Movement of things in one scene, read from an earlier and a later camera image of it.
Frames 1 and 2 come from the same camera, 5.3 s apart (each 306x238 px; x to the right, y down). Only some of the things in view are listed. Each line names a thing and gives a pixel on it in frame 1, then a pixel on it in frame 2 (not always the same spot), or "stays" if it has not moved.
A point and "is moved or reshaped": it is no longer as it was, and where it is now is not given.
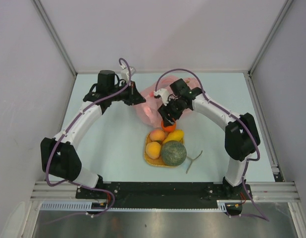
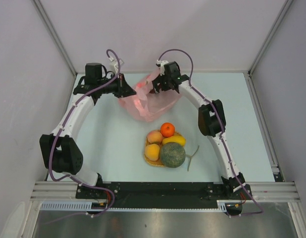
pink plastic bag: x=148 y=111 is moved or reshaped
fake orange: x=168 y=129 is moved or reshaped
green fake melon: x=173 y=153 stays
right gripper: x=165 y=110 to x=158 y=80
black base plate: x=160 y=195 stays
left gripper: x=133 y=96 to x=123 y=89
